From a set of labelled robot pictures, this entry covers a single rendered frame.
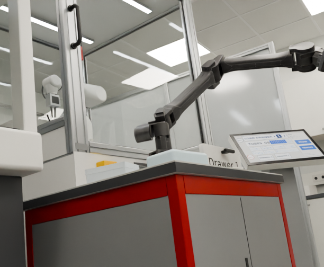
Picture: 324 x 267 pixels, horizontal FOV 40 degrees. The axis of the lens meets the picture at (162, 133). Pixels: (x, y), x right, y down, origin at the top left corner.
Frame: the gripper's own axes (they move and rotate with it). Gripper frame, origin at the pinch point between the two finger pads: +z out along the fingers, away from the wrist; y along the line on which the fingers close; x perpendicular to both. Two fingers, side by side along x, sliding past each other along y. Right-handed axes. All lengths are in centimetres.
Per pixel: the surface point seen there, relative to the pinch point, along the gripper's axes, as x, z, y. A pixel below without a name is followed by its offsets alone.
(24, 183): -46, -7, 35
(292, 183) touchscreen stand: -38, -4, -125
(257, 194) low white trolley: 34.8, 12.7, -4.9
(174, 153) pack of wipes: 41, 3, 30
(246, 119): -102, -68, -171
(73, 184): -18.8, -1.4, 27.3
